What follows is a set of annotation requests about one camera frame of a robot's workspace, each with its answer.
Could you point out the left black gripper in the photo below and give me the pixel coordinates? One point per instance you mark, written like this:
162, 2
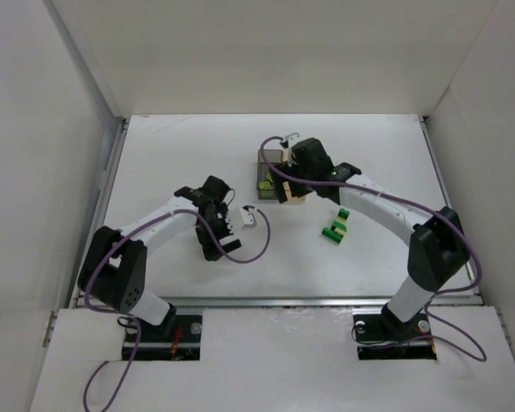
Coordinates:
212, 232

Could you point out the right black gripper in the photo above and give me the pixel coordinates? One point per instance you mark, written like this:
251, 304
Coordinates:
289, 179

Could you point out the green lego stack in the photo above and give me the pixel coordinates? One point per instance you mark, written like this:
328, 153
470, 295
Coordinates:
338, 229

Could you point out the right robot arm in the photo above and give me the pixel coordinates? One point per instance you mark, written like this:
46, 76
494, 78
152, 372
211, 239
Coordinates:
436, 250

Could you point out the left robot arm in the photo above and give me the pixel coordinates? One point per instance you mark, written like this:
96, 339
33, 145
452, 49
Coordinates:
114, 270

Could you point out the grey transparent container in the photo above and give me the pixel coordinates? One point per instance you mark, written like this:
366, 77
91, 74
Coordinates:
263, 172

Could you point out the orange transparent container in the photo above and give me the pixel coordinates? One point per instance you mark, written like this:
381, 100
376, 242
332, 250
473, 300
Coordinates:
295, 192

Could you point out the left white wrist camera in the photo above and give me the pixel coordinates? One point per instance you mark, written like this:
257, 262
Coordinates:
242, 218

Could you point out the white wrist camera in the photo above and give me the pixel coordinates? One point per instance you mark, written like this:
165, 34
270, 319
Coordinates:
242, 218
290, 140

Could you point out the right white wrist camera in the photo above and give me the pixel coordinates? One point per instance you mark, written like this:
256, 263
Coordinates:
290, 140

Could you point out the aluminium front rail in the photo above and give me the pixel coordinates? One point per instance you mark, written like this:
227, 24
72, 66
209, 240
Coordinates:
444, 300

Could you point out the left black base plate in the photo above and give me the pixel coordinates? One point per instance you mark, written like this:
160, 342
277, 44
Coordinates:
179, 340

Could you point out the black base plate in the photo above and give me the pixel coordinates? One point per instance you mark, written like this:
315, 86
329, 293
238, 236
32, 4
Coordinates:
378, 339
179, 340

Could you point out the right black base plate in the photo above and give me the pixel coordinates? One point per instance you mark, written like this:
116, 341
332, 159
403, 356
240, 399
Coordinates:
378, 339

